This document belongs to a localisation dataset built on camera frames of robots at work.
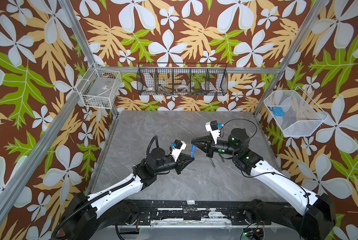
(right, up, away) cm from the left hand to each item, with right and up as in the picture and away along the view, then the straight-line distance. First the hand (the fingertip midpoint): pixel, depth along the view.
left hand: (192, 155), depth 70 cm
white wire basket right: (+59, +20, +12) cm, 64 cm away
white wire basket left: (-53, +36, +17) cm, 66 cm away
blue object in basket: (+52, +23, +16) cm, 59 cm away
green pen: (+15, -9, +23) cm, 29 cm away
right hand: (0, +6, -4) cm, 7 cm away
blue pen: (0, +3, -3) cm, 4 cm away
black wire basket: (+1, +43, +21) cm, 48 cm away
